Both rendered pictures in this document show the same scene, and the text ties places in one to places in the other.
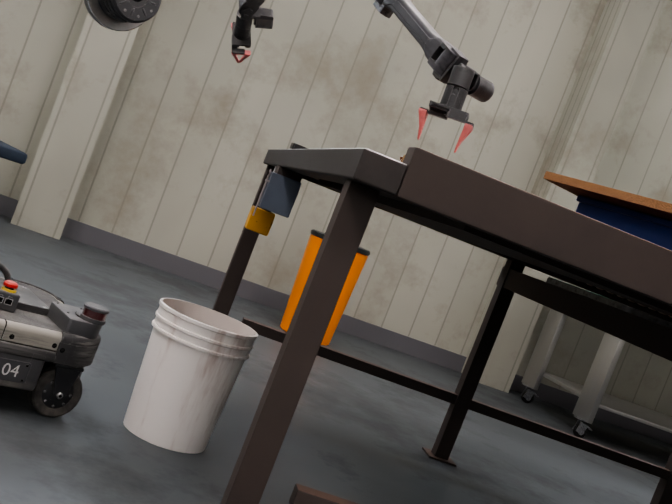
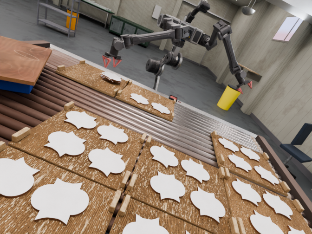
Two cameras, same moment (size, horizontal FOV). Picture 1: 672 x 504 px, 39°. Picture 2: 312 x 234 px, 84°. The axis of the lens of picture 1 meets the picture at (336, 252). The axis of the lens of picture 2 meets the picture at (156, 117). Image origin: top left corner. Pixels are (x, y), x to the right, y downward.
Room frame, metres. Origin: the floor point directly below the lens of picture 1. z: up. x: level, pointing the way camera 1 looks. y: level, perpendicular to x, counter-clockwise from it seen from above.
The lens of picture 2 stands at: (3.01, -1.26, 1.44)
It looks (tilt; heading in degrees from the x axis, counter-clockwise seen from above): 27 degrees down; 99
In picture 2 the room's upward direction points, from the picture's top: 24 degrees clockwise
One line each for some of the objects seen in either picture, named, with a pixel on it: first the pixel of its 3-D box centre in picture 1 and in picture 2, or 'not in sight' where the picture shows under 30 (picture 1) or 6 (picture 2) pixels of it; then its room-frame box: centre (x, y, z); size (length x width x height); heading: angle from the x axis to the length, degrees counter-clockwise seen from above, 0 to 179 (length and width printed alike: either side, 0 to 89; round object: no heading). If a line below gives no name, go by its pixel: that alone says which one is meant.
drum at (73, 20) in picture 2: not in sight; (72, 19); (-2.24, 4.53, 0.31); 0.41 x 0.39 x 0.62; 18
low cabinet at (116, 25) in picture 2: not in sight; (132, 31); (-1.72, 8.41, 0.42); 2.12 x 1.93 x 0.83; 18
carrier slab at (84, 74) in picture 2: not in sight; (96, 77); (2.31, -0.18, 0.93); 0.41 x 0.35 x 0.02; 11
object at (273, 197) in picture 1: (276, 194); not in sight; (3.04, 0.25, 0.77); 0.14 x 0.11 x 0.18; 10
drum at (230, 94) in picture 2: not in sight; (228, 97); (3.91, 4.17, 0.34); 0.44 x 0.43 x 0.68; 19
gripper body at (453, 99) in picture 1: (452, 101); (114, 51); (2.36, -0.14, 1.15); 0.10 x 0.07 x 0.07; 82
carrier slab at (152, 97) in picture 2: not in sight; (148, 100); (2.72, -0.10, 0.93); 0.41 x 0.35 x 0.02; 12
